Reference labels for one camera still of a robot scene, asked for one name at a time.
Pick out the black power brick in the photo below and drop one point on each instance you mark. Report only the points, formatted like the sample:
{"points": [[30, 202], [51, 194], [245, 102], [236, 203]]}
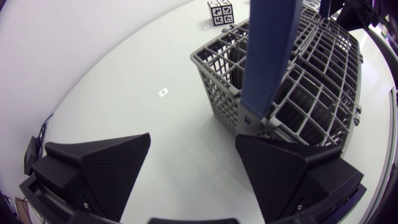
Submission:
{"points": [[30, 155]]}

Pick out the grey cutlery basket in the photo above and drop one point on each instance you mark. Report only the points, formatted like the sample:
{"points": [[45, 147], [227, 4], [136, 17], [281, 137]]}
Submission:
{"points": [[311, 93]]}

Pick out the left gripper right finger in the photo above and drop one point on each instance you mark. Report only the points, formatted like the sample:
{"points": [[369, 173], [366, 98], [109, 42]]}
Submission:
{"points": [[280, 177]]}

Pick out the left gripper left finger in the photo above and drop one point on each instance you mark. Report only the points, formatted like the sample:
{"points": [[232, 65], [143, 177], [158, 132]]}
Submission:
{"points": [[105, 174]]}

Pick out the black-and-white patterned cube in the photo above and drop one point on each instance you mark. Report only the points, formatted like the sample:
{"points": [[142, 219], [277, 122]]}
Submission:
{"points": [[221, 12]]}

